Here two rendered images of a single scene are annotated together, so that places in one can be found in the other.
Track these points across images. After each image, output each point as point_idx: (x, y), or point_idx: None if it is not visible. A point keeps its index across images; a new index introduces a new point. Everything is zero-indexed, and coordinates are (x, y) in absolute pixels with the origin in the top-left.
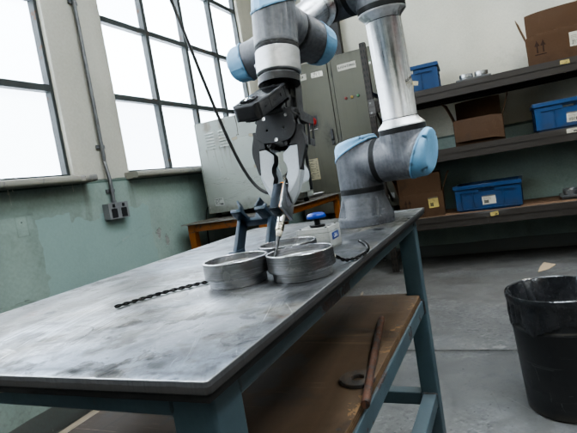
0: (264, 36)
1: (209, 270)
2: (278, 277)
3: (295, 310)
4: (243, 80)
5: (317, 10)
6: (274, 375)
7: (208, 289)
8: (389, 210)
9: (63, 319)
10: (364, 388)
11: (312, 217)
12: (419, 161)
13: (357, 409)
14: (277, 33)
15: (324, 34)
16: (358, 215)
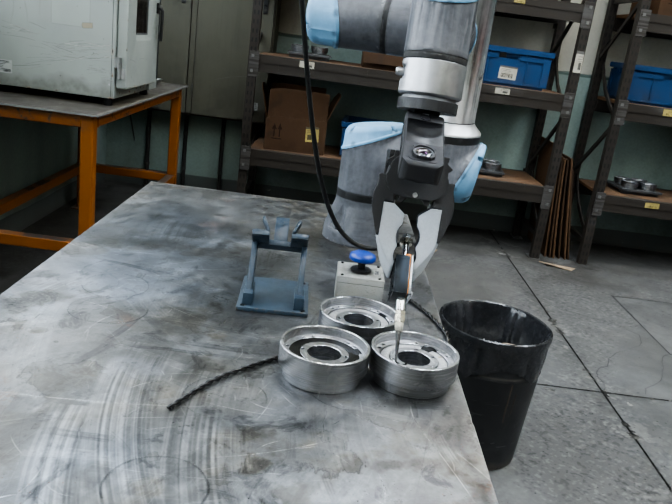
0: (438, 45)
1: (306, 366)
2: (394, 387)
3: (489, 475)
4: (321, 43)
5: None
6: None
7: (284, 383)
8: (397, 231)
9: (91, 425)
10: None
11: (362, 261)
12: (466, 188)
13: None
14: (457, 49)
15: (474, 39)
16: (363, 232)
